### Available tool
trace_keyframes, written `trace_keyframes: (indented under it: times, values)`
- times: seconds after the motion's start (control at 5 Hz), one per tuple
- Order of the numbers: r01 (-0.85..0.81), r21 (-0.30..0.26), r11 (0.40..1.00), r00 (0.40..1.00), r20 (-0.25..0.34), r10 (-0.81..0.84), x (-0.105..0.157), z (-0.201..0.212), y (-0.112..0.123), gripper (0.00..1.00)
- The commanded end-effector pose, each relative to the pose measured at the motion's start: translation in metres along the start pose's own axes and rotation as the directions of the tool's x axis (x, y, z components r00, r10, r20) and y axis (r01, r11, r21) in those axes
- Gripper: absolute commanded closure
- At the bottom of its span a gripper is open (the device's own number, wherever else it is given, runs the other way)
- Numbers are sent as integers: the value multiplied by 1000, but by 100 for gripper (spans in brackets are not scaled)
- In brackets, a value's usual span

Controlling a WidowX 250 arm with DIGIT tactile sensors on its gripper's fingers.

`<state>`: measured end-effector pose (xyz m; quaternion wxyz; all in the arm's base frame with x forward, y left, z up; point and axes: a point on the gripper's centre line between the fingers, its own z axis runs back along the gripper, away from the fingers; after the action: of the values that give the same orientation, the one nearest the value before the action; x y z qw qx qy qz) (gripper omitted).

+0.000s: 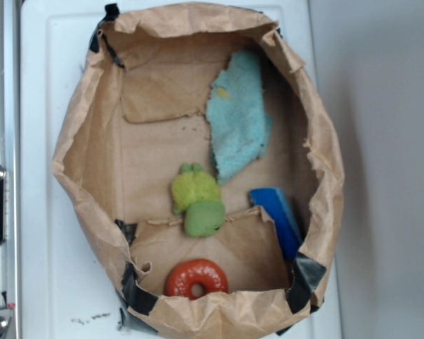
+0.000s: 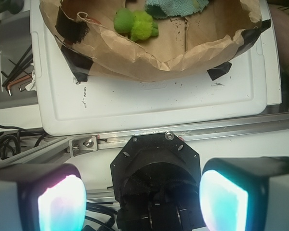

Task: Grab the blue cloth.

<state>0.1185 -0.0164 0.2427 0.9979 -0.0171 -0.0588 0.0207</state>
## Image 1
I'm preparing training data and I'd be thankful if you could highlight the light blue fluffy cloth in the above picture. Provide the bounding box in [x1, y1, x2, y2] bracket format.
[206, 49, 272, 185]

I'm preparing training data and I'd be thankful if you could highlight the blue rectangular block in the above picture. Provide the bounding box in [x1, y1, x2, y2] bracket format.
[249, 187, 303, 260]

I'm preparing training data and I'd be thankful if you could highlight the white plastic tray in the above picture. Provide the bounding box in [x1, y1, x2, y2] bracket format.
[18, 4, 342, 339]

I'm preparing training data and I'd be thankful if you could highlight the aluminium frame rail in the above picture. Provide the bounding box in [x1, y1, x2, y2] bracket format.
[0, 1, 22, 338]

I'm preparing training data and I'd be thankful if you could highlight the red toy ring donut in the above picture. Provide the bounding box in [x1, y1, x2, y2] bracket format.
[165, 258, 229, 300]

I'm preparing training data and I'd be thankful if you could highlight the brown paper bag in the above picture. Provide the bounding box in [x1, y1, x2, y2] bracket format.
[52, 3, 344, 338]

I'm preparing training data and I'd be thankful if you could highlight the green plush frog toy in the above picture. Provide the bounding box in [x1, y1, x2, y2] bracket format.
[171, 163, 225, 237]

